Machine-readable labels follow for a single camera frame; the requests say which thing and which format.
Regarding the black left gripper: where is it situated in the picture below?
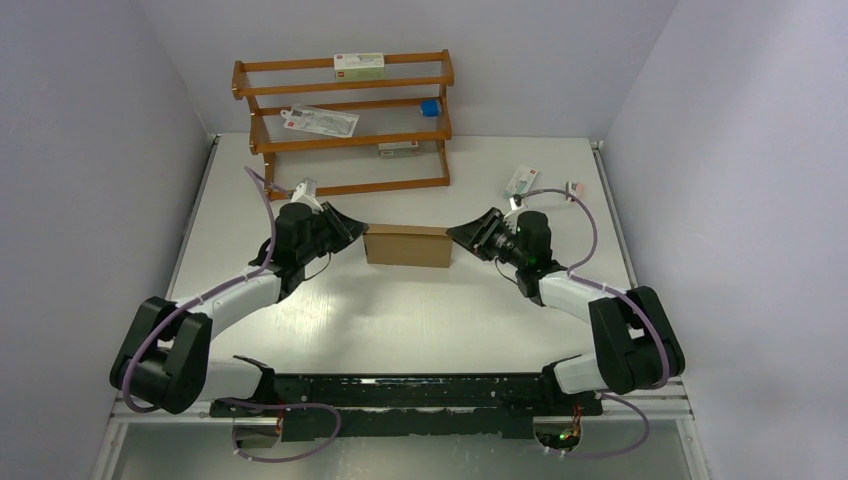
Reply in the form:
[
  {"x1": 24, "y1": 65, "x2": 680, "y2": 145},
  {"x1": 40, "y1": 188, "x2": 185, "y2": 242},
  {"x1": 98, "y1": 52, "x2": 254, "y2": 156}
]
[{"x1": 298, "y1": 202, "x2": 367, "y2": 264}]

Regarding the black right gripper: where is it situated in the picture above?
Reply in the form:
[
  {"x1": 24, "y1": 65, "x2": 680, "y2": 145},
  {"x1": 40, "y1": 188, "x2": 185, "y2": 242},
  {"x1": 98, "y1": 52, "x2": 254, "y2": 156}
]
[{"x1": 448, "y1": 208, "x2": 527, "y2": 269}]

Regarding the brown cardboard box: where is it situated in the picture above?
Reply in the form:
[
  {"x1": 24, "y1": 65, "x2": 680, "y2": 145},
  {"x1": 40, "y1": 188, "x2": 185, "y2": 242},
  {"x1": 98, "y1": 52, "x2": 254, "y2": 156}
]
[{"x1": 363, "y1": 224, "x2": 453, "y2": 268}]

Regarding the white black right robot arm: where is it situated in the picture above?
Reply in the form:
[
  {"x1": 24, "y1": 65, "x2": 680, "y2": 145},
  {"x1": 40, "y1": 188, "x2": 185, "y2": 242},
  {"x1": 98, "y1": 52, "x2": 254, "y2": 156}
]
[{"x1": 447, "y1": 208, "x2": 686, "y2": 414}]

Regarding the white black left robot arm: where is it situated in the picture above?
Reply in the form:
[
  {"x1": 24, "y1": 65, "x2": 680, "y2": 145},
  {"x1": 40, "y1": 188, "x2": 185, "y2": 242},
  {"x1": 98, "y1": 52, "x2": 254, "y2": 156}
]
[{"x1": 109, "y1": 202, "x2": 369, "y2": 416}]

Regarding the small grey box lower shelf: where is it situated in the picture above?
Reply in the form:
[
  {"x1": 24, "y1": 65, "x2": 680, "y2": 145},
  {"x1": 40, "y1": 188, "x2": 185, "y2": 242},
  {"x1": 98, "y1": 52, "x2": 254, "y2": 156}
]
[{"x1": 377, "y1": 141, "x2": 421, "y2": 158}]

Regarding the white green box top shelf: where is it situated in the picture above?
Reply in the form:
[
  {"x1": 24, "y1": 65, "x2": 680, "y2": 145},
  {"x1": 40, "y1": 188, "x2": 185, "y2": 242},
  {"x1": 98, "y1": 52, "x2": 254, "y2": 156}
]
[{"x1": 333, "y1": 52, "x2": 385, "y2": 82}]

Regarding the white teal small carton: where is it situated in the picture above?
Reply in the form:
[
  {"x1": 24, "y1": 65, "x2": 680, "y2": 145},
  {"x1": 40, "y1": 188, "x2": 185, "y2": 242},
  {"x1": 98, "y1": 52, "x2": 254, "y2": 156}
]
[{"x1": 504, "y1": 165, "x2": 539, "y2": 198}]

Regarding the small pink stapler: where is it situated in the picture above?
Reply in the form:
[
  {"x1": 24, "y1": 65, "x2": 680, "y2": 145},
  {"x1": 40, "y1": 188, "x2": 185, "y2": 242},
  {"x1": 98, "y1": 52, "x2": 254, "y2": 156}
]
[{"x1": 565, "y1": 181, "x2": 584, "y2": 202}]

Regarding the orange wooden shelf rack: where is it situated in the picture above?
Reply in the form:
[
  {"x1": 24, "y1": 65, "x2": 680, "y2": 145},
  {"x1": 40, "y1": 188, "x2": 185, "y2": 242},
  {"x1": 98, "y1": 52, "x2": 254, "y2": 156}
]
[{"x1": 231, "y1": 49, "x2": 455, "y2": 195}]

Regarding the clear plastic blister pack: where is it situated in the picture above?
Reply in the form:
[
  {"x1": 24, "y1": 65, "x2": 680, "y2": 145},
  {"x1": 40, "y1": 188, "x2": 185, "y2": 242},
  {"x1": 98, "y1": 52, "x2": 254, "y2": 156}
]
[{"x1": 280, "y1": 105, "x2": 360, "y2": 138}]

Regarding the blue white small roll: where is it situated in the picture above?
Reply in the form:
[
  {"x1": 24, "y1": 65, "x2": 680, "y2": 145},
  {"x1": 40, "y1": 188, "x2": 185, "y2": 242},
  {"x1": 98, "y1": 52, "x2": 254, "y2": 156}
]
[{"x1": 420, "y1": 98, "x2": 442, "y2": 118}]

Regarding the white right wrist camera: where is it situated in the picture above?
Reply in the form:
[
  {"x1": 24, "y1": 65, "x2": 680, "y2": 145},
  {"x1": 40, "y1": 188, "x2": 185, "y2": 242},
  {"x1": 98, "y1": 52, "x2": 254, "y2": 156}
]
[{"x1": 504, "y1": 196, "x2": 527, "y2": 232}]

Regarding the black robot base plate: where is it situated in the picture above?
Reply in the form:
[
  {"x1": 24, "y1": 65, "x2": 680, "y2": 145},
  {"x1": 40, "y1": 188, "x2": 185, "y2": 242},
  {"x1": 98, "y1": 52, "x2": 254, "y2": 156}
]
[{"x1": 209, "y1": 373, "x2": 603, "y2": 442}]

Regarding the aluminium table frame rail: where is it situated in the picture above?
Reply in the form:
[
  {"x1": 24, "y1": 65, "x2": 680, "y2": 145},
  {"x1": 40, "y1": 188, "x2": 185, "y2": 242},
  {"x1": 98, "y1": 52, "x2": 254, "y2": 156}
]
[{"x1": 143, "y1": 373, "x2": 692, "y2": 421}]

